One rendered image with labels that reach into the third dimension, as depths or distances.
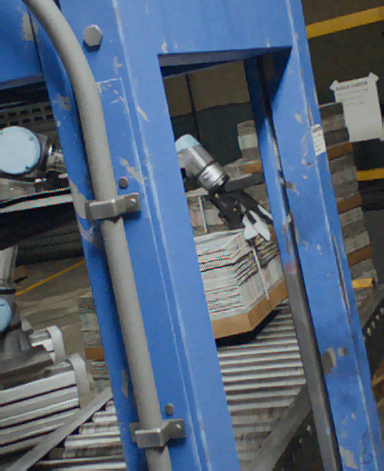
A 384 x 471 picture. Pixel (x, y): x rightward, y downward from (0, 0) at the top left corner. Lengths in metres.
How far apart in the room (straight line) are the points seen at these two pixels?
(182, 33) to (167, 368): 0.33
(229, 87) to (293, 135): 9.06
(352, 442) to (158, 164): 0.75
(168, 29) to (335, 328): 0.64
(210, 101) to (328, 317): 9.14
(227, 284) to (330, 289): 1.03
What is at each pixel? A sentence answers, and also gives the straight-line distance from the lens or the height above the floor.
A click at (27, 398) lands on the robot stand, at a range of 2.83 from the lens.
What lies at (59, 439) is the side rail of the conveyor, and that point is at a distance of 2.11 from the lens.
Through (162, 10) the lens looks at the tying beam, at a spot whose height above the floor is 1.49.
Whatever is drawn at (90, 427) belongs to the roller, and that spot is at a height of 0.80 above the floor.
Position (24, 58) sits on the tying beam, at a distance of 0.90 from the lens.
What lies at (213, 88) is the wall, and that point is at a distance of 10.55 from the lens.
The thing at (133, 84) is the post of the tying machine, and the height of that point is 1.43.
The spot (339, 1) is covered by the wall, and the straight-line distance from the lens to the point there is 10.21.
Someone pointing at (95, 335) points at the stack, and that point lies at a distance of 3.52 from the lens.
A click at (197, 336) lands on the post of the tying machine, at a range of 0.91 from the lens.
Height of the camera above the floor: 1.40
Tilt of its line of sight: 6 degrees down
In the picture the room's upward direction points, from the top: 11 degrees counter-clockwise
